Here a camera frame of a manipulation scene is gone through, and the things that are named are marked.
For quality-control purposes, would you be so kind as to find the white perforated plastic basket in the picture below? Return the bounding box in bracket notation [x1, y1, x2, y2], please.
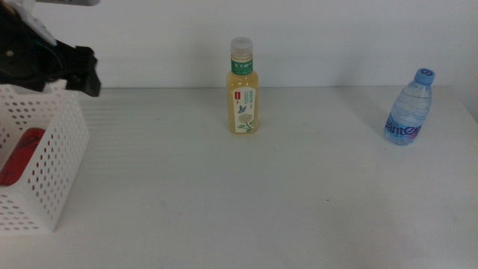
[0, 78, 90, 235]

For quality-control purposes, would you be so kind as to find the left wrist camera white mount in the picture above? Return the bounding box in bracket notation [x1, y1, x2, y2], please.
[0, 0, 102, 48]

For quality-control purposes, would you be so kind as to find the yellow tea bottle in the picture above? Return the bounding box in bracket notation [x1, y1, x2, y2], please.
[226, 36, 259, 135]

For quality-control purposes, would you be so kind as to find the clear water bottle blue cap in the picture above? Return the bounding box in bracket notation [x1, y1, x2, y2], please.
[382, 67, 436, 146]

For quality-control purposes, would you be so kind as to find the red cola can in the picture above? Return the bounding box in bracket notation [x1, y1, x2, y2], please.
[0, 127, 46, 187]

